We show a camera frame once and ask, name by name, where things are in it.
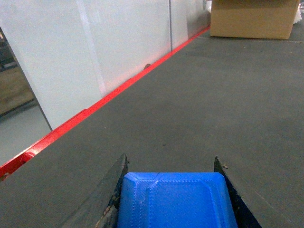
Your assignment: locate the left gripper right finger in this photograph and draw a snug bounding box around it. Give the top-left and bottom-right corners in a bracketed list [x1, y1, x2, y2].
[214, 156, 280, 228]

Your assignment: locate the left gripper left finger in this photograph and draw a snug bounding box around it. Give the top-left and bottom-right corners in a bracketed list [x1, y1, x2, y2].
[61, 153, 128, 228]

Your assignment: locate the blue plastic part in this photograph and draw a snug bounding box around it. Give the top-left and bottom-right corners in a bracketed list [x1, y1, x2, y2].
[117, 172, 237, 228]

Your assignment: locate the large open cardboard box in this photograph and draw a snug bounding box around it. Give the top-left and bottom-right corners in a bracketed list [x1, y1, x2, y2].
[210, 0, 300, 39]

